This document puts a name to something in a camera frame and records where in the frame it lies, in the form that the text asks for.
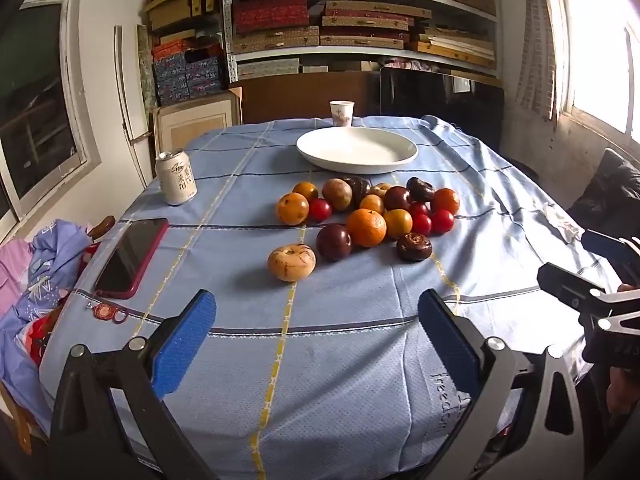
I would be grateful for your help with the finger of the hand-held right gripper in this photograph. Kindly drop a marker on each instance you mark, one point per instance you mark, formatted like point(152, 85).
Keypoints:
point(602, 249)
point(565, 285)

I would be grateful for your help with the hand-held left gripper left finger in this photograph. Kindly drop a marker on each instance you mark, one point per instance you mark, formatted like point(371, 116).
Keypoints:
point(185, 345)

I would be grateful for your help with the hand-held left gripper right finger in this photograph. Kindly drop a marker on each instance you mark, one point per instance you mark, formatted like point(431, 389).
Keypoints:
point(445, 345)

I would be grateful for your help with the dark brown water chestnut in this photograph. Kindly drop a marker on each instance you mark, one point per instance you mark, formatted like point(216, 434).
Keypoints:
point(420, 189)
point(414, 247)
point(361, 194)
point(351, 180)

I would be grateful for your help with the red tomato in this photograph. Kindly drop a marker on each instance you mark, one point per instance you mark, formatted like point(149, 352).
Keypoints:
point(320, 210)
point(419, 208)
point(422, 225)
point(442, 221)

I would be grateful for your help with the yellow-orange citrus fruit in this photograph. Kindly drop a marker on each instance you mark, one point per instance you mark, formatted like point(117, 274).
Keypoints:
point(305, 190)
point(293, 209)
point(399, 223)
point(372, 203)

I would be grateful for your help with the beige streaked round fruit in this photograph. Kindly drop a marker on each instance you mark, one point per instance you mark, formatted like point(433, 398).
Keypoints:
point(291, 262)

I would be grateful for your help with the orange mandarin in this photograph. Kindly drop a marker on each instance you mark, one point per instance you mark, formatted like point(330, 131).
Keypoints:
point(445, 200)
point(367, 228)

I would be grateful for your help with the dark purple passion fruit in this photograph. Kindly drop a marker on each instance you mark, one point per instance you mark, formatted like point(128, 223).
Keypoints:
point(397, 198)
point(333, 242)

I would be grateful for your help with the yellow-brown lumpy fruit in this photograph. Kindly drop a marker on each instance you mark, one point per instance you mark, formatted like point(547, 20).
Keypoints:
point(379, 189)

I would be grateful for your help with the brown speckled round fruit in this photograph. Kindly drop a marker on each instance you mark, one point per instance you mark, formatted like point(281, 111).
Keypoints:
point(337, 194)

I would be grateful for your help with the white oval plate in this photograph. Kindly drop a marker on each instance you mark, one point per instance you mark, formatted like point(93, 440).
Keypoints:
point(357, 150)

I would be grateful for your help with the person's right hand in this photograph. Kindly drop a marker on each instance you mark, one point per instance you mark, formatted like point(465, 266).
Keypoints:
point(620, 390)

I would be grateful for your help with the black jacket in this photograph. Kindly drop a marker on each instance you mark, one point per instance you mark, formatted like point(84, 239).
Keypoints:
point(610, 190)

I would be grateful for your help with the blue checked tablecloth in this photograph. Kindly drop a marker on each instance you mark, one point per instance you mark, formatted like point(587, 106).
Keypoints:
point(350, 310)

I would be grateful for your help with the red-cased smartphone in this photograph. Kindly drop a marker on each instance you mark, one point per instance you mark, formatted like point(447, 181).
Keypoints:
point(130, 257)

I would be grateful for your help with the wooden chair knob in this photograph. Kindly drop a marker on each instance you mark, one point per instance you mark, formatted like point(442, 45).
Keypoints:
point(102, 225)

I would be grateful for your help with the cream drink can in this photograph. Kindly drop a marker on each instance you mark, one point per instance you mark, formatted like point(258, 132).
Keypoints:
point(175, 180)

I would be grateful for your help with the pink cloth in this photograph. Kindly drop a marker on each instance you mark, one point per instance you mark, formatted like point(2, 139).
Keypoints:
point(12, 270)

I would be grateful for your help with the bright window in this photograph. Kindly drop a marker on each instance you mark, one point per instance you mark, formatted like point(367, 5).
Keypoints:
point(595, 60)

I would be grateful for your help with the brick-patterned curtain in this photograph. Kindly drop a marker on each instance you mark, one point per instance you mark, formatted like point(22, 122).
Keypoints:
point(537, 50)

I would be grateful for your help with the wooden framed panel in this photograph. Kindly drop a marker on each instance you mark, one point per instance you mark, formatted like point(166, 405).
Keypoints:
point(195, 125)

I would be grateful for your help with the black glossy panel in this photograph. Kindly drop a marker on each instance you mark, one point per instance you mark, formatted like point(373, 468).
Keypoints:
point(440, 97)

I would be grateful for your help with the white paper cup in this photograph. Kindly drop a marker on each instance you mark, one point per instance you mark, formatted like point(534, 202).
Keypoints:
point(342, 114)

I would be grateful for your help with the long white strip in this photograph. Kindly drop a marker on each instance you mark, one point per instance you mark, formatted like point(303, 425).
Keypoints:
point(121, 85)

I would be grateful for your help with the stack of blue patterned boxes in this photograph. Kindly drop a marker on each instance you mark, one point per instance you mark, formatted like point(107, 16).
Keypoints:
point(185, 75)

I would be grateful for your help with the brown wooden board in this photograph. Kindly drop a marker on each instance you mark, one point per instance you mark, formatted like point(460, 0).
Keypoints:
point(300, 97)

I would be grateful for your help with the green marbled panel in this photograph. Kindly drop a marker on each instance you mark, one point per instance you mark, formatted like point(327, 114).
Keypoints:
point(145, 70)

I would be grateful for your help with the white metal shelf rack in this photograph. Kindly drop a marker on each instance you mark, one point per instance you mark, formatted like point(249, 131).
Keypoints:
point(226, 20)

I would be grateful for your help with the stack of tan flat boxes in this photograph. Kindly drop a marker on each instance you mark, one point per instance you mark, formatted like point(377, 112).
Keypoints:
point(170, 7)

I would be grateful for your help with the stack of flat patterned boxes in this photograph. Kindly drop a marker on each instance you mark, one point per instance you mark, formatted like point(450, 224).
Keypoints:
point(270, 15)

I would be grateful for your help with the dark window white frame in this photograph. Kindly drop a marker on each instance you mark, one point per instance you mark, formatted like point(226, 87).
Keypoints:
point(40, 110)

